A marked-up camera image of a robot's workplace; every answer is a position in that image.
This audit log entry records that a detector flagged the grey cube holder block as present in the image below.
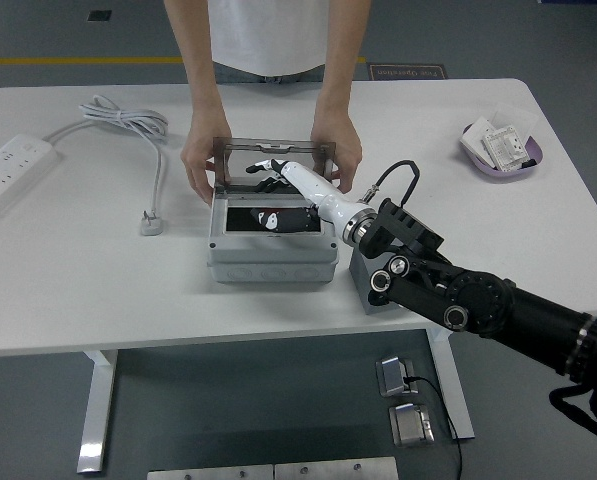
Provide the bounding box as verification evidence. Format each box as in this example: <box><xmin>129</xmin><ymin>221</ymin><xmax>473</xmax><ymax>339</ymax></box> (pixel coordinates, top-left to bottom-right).
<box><xmin>348</xmin><ymin>249</ymin><xmax>404</xmax><ymax>316</ymax></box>

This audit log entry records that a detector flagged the silver floor socket closed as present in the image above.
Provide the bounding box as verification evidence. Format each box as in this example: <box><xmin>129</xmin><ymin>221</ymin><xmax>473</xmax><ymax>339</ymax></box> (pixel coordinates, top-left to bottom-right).
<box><xmin>388</xmin><ymin>402</ymin><xmax>436</xmax><ymax>448</ymax></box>

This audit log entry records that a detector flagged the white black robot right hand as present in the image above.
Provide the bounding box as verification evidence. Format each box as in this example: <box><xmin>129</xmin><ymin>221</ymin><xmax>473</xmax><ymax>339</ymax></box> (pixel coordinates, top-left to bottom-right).
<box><xmin>245</xmin><ymin>158</ymin><xmax>374</xmax><ymax>239</ymax></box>

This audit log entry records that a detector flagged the white left table leg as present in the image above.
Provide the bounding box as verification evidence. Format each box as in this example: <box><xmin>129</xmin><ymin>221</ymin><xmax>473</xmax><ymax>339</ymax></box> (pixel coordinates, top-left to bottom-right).
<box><xmin>76</xmin><ymin>349</ymin><xmax>120</xmax><ymax>475</ymax></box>

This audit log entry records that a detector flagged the dark floor sign with text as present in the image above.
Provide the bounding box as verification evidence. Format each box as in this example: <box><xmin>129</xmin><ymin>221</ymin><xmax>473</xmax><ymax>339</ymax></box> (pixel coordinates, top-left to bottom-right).
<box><xmin>366</xmin><ymin>63</ymin><xmax>449</xmax><ymax>81</ymax></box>

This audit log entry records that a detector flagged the white printed socket panel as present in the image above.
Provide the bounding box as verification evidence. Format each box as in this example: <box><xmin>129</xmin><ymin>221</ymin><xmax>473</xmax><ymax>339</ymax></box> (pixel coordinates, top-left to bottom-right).
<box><xmin>480</xmin><ymin>124</ymin><xmax>529</xmax><ymax>172</ymax></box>

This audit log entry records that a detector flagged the white power strip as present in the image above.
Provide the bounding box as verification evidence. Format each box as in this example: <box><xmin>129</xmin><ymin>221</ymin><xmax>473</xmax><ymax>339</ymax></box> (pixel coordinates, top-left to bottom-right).
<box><xmin>0</xmin><ymin>133</ymin><xmax>62</xmax><ymax>234</ymax></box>

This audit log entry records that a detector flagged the white flat card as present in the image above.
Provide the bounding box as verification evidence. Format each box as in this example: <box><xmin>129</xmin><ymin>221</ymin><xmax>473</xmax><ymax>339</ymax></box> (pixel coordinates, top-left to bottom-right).
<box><xmin>461</xmin><ymin>117</ymin><xmax>494</xmax><ymax>164</ymax></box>

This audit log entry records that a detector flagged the white square packet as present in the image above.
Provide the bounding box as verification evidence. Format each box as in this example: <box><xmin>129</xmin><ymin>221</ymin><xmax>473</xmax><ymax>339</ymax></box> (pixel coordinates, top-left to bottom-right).
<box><xmin>487</xmin><ymin>102</ymin><xmax>538</xmax><ymax>137</ymax></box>

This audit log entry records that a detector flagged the person's right hand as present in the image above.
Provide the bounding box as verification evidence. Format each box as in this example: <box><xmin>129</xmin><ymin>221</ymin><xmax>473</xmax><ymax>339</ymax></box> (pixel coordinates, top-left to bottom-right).
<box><xmin>180</xmin><ymin>107</ymin><xmax>234</xmax><ymax>205</ymax></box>

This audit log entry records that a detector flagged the white power cord with plug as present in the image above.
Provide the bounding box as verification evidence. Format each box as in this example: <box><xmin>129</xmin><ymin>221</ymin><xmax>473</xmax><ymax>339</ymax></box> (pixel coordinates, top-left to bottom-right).
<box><xmin>42</xmin><ymin>94</ymin><xmax>172</xmax><ymax>237</ymax></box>

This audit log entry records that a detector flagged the smoky transparent box lid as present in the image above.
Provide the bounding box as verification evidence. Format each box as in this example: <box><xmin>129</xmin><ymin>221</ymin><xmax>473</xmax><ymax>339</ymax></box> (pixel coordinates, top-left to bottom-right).
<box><xmin>212</xmin><ymin>134</ymin><xmax>338</xmax><ymax>190</ymax></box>

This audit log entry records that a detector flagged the person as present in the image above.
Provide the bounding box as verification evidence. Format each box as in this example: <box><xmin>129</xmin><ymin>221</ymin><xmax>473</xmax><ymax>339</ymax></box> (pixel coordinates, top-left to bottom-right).
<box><xmin>210</xmin><ymin>0</ymin><xmax>329</xmax><ymax>85</ymax></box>

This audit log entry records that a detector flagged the purple plastic tray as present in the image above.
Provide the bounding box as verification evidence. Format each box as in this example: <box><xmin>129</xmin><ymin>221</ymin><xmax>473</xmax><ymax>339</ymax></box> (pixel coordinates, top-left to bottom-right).
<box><xmin>459</xmin><ymin>122</ymin><xmax>546</xmax><ymax>183</ymax></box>

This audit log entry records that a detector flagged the black floor cable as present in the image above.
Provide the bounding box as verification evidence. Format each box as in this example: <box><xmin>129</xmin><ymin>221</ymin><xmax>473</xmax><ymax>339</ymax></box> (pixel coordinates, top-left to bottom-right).
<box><xmin>403</xmin><ymin>375</ymin><xmax>465</xmax><ymax>480</ymax></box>

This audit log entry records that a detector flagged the white right table leg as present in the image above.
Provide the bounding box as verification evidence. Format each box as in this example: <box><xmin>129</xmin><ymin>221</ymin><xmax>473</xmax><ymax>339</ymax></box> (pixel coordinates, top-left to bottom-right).
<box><xmin>425</xmin><ymin>327</ymin><xmax>476</xmax><ymax>441</ymax></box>

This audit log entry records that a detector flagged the grey electrical enclosure box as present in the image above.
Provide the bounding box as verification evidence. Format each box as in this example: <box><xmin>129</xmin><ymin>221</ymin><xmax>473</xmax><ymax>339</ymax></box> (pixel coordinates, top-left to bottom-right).
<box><xmin>206</xmin><ymin>185</ymin><xmax>340</xmax><ymax>285</ymax></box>

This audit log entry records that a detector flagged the silver floor socket with plug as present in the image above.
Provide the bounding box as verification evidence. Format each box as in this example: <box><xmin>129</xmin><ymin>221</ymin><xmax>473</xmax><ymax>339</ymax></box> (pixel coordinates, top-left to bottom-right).
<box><xmin>376</xmin><ymin>353</ymin><xmax>419</xmax><ymax>398</ymax></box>

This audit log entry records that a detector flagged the white table leg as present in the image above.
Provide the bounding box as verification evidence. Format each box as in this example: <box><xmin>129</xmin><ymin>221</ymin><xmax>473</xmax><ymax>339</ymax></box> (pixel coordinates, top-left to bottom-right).
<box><xmin>425</xmin><ymin>327</ymin><xmax>476</xmax><ymax>441</ymax></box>
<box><xmin>76</xmin><ymin>349</ymin><xmax>120</xmax><ymax>475</ymax></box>

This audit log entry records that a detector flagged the person's left hand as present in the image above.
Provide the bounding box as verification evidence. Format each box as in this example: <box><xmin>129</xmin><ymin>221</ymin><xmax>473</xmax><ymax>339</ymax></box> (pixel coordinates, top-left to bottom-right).
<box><xmin>309</xmin><ymin>112</ymin><xmax>364</xmax><ymax>194</ymax></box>

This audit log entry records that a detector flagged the grey metal base plate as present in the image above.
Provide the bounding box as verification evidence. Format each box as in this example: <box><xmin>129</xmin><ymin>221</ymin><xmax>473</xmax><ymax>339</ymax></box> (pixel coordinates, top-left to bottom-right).
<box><xmin>273</xmin><ymin>456</ymin><xmax>399</xmax><ymax>480</ymax></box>
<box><xmin>147</xmin><ymin>464</ymin><xmax>275</xmax><ymax>480</ymax></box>

